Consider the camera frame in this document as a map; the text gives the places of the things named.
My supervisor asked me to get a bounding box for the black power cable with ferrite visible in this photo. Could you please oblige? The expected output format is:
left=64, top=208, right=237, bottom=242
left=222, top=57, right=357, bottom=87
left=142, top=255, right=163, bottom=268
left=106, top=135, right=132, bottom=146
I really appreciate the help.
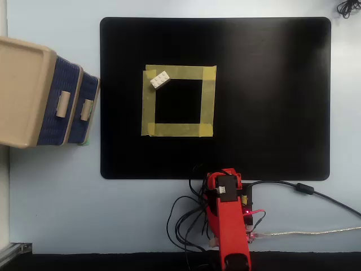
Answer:
left=246, top=180, right=361, bottom=218

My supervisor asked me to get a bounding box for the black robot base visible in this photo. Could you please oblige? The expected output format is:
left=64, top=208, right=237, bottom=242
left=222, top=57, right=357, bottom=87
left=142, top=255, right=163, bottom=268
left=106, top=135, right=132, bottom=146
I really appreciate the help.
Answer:
left=239, top=182, right=254, bottom=226

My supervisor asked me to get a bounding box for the black servo cable bundle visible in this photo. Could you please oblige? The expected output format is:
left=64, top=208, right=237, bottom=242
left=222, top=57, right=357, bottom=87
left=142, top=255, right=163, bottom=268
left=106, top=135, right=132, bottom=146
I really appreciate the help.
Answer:
left=166, top=165, right=217, bottom=271

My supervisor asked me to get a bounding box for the aluminium frame profile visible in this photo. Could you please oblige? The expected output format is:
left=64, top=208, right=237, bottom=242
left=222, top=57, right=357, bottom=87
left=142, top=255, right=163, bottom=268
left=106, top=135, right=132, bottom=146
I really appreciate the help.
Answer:
left=0, top=242, right=33, bottom=264

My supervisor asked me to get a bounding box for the white toy brick cube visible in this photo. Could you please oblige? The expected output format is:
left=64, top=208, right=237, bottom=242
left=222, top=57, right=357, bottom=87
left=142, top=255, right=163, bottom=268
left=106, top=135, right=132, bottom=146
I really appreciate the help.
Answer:
left=149, top=70, right=171, bottom=90

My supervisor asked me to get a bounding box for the yellow masking tape strip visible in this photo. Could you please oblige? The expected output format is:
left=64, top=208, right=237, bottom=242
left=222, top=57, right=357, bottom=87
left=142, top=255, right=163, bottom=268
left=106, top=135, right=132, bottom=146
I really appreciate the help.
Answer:
left=141, top=70, right=157, bottom=137
left=145, top=64, right=217, bottom=81
left=149, top=123, right=214, bottom=138
left=199, top=66, right=217, bottom=125

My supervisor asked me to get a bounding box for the beige plastic drawer cabinet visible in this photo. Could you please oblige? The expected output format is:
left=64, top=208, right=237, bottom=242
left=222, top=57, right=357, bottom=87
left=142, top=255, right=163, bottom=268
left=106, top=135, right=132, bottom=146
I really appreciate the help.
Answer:
left=0, top=36, right=101, bottom=150

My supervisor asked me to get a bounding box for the black rectangular table mat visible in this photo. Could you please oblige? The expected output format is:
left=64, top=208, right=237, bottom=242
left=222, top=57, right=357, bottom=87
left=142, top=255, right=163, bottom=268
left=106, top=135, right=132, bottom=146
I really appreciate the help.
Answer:
left=99, top=16, right=332, bottom=180

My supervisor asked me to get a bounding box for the controller board with LED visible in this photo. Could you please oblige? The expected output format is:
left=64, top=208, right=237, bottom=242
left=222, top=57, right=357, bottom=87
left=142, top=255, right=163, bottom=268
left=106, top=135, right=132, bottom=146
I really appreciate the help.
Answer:
left=244, top=209, right=259, bottom=244

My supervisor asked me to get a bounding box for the coiled black cable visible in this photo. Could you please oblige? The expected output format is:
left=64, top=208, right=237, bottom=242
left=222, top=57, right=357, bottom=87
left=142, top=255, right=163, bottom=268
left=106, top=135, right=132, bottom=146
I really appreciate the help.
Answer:
left=336, top=0, right=361, bottom=19

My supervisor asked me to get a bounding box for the blue woven-pattern plastic drawer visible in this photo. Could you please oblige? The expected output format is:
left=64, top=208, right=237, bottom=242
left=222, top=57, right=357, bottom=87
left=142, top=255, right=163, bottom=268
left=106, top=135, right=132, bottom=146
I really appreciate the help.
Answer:
left=67, top=72, right=100, bottom=145
left=37, top=55, right=83, bottom=147

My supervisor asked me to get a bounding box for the silver USB cable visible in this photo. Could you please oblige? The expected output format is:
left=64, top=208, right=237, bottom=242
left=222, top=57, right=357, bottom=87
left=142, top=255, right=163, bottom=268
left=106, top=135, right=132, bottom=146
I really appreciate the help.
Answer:
left=253, top=226, right=361, bottom=238

